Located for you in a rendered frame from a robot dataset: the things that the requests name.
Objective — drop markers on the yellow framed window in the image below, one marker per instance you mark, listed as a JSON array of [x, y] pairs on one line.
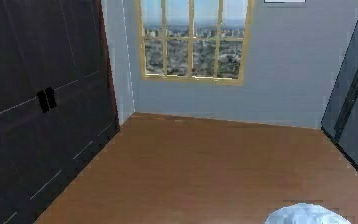
[[193, 40]]

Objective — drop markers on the dark brown wardrobe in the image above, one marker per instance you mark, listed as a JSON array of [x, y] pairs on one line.
[[37, 100]]

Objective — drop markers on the grey glass cabinet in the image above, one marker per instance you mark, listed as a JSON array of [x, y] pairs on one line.
[[352, 100]]

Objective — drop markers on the white framed wall picture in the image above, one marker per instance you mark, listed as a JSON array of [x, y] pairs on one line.
[[284, 1]]

